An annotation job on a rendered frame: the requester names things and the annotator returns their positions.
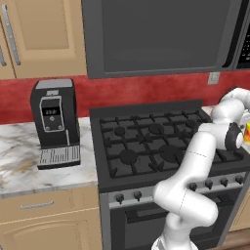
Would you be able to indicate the tan lower cupboard door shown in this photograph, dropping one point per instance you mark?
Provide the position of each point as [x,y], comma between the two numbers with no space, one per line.
[241,215]
[49,232]

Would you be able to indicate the grey microwave oven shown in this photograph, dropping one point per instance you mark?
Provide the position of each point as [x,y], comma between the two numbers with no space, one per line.
[164,35]

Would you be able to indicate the black gas hob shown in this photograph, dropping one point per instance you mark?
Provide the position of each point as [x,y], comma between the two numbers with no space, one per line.
[143,143]

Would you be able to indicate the white wall socket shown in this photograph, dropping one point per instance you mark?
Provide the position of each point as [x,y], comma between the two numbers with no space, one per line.
[214,78]

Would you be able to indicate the microwave oven door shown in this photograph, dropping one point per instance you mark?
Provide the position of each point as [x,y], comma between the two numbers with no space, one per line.
[159,34]

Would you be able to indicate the black coffee machine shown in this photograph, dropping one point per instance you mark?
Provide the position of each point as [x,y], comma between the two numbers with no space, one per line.
[56,120]

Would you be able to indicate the yellow and red object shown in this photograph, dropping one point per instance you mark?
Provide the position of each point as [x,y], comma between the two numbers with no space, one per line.
[247,133]

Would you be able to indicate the black oven door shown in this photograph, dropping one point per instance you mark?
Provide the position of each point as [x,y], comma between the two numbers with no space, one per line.
[143,224]

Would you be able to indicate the tan drawer front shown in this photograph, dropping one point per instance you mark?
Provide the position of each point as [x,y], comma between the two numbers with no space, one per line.
[39,205]

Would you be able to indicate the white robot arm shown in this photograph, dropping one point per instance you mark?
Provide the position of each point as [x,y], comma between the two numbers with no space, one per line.
[187,192]

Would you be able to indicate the black hob knob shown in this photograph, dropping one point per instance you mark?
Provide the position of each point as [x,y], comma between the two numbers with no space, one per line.
[208,184]
[119,197]
[224,181]
[193,186]
[137,195]
[240,179]

